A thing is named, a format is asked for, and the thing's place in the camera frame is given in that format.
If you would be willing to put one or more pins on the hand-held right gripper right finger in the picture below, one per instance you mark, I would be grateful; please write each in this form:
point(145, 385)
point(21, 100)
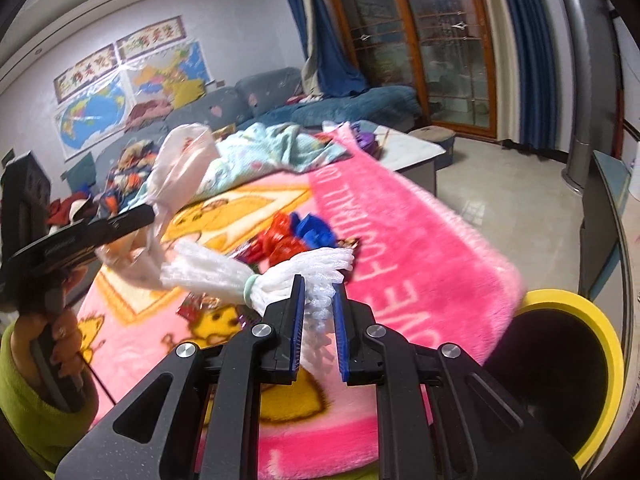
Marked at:
point(341, 335)

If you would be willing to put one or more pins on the gold foil packet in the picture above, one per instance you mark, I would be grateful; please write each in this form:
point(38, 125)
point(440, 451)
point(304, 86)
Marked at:
point(224, 132)

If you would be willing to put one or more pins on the red crumpled plastic wrapper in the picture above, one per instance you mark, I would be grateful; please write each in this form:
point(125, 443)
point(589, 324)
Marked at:
point(280, 247)

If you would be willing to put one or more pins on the grey blue fabric sofa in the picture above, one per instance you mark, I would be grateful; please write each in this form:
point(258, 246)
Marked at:
point(270, 85)

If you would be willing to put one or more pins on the blue crumpled glove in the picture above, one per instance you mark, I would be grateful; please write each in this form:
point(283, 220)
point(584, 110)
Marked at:
point(312, 230)

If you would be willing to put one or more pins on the grey tower air conditioner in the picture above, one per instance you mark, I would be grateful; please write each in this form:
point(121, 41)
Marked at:
point(585, 85)

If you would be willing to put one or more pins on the white top coffee table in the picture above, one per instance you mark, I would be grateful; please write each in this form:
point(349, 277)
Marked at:
point(415, 152)

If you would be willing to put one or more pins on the white foam fruit net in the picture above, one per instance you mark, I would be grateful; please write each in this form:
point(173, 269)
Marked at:
point(280, 280)

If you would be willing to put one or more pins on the pink printed blanket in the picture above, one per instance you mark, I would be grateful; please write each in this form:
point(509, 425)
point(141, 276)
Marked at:
point(425, 260)

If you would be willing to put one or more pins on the red clothes pile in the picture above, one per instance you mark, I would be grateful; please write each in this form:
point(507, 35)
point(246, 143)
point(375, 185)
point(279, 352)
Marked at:
point(65, 210)

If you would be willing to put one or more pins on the light blue printed blanket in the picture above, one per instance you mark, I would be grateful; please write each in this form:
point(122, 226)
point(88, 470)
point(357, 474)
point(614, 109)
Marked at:
point(280, 145)

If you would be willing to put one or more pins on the pink cloth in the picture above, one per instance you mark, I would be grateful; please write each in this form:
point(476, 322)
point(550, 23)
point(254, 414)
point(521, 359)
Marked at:
point(147, 112)

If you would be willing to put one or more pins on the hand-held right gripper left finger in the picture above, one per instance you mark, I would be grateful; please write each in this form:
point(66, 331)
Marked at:
point(297, 320)

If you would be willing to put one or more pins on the clear purple wrapper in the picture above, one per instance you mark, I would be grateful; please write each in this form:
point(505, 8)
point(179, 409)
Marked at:
point(200, 306)

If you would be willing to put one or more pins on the colourful patterned cloth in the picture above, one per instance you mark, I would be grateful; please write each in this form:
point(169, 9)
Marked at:
point(130, 170)

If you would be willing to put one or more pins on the black bin with yellow rim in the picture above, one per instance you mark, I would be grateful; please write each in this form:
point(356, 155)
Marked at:
point(607, 340)

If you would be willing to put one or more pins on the long floral banner poster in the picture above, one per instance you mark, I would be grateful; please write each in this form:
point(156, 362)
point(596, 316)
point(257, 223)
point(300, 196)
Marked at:
point(85, 72)
point(150, 37)

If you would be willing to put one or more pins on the round grey stool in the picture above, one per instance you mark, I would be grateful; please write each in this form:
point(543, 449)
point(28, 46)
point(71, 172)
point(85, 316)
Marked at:
point(440, 135)

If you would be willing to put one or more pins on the pale green elastic band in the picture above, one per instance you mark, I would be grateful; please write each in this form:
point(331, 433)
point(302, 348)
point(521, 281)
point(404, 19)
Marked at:
point(250, 291)

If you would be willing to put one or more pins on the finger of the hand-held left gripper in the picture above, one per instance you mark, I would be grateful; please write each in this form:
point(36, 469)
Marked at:
point(132, 217)

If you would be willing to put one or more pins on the country map poster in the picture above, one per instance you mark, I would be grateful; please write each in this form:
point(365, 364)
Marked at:
point(165, 72)

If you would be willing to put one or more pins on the wooden framed glass door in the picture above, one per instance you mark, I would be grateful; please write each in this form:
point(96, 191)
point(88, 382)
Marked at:
point(440, 50)

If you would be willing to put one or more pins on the dark glass top stand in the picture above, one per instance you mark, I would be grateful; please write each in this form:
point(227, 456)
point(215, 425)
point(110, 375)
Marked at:
point(600, 220)

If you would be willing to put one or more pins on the teal cushion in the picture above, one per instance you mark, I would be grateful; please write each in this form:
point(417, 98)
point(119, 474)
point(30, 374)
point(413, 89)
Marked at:
point(79, 172)

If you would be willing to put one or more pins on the world map poster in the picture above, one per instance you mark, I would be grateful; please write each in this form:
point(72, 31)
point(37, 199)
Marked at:
point(92, 115)

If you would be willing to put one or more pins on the beige curtain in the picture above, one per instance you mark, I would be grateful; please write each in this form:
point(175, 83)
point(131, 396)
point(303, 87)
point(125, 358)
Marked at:
point(311, 75)

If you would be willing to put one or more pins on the person's left forearm green sleeve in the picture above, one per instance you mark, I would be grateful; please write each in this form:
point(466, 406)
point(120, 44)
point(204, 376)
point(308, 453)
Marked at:
point(25, 420)

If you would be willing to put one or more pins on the translucent white plastic bag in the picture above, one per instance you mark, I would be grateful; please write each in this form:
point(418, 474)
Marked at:
point(180, 160)

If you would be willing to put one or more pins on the long purple snack wrapper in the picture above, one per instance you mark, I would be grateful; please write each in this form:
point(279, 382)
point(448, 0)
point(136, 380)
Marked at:
point(249, 319)

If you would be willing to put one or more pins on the purple bag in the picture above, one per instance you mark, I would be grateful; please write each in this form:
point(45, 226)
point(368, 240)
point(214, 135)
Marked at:
point(367, 140)

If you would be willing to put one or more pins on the blue curtain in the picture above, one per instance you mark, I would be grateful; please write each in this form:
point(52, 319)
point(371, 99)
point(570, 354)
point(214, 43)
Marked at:
point(530, 50)
point(330, 35)

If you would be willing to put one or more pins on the person's left hand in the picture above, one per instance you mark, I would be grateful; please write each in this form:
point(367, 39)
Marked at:
point(65, 335)

